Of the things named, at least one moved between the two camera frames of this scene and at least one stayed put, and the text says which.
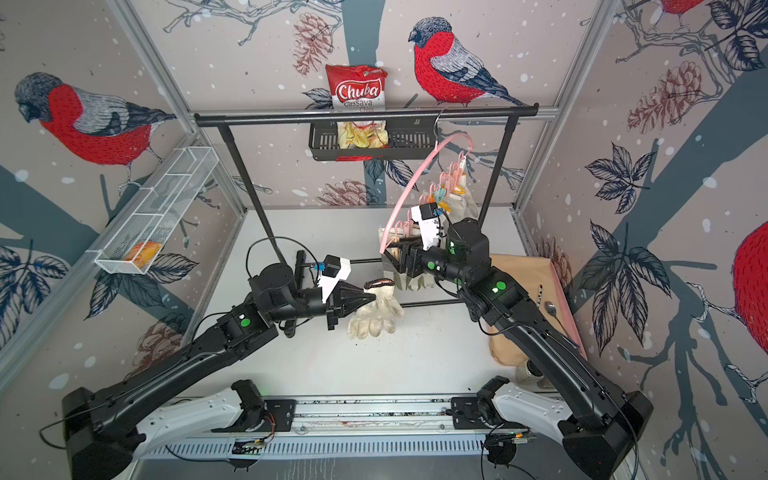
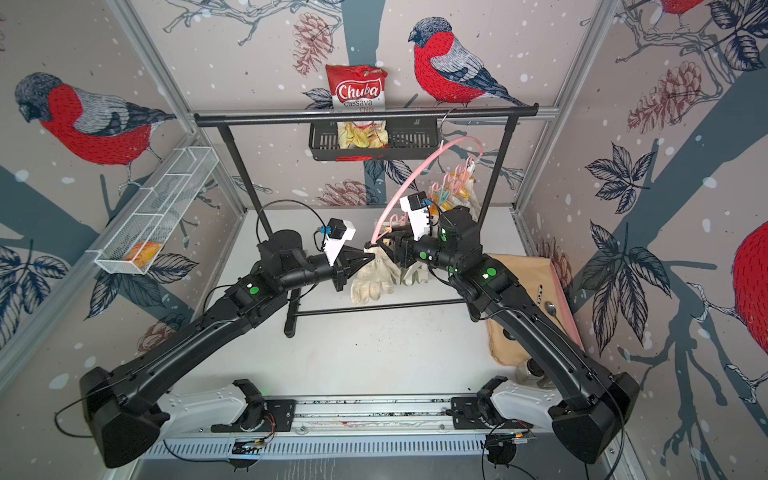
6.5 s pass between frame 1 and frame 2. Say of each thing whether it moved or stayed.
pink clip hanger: moved
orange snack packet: stayed
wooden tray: stayed
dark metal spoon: stayed
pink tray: stayed
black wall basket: stayed
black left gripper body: moved
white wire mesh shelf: stayed
